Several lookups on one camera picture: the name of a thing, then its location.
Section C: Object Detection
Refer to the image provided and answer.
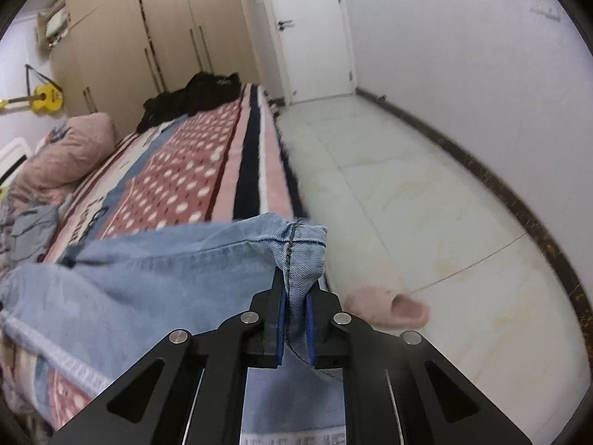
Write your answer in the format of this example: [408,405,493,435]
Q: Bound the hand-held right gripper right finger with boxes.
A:
[306,282,531,445]

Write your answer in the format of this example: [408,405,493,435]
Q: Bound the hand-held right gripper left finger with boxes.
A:
[47,266,286,445]

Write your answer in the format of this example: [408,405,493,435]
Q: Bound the light blue denim pants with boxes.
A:
[0,212,348,445]

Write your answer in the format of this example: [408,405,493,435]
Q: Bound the pink slipper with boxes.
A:
[344,287,430,328]

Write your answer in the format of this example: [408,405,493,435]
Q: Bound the bed with patterned blanket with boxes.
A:
[0,82,309,432]

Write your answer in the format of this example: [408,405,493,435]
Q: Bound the black clothes pile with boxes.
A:
[136,72,242,133]

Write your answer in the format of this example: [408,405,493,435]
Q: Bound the grey cloth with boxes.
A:
[7,205,60,263]

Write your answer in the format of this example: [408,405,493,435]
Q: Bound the pink pillow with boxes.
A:
[21,112,116,188]

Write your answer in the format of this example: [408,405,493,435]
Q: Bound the white door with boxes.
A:
[259,0,357,105]

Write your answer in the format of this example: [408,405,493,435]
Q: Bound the beige wardrobe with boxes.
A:
[49,0,262,119]

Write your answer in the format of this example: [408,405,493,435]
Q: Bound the white headboard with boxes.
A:
[0,136,34,185]

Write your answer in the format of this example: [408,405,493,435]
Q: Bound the yellow guitar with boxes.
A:
[0,64,64,114]

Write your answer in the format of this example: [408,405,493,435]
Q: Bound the air conditioner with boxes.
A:
[36,2,70,48]

